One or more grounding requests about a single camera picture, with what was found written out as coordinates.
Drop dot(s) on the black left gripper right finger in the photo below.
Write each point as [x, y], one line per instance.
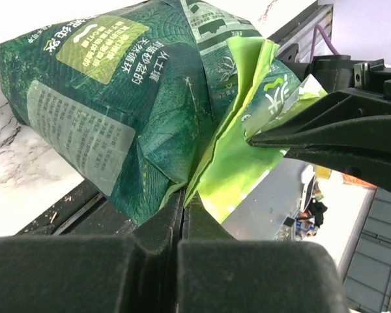
[217, 273]

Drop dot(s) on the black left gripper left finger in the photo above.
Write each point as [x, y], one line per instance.
[94, 273]

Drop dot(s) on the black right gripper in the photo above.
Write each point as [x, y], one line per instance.
[370, 162]

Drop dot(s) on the green cat litter bag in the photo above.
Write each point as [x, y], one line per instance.
[156, 97]

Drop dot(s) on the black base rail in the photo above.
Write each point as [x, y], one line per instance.
[82, 211]

